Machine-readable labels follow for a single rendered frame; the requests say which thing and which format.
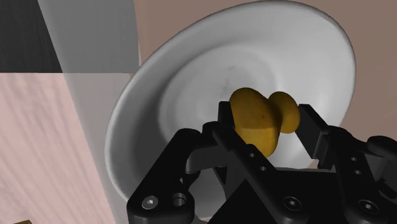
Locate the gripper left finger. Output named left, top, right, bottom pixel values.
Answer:
left=126, top=101, right=303, bottom=224

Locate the white plate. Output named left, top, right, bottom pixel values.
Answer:
left=104, top=0, right=356, bottom=222

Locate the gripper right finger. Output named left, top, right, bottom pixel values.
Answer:
left=294, top=104, right=397, bottom=224

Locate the yellow potato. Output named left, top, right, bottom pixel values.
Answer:
left=229, top=87, right=302, bottom=158

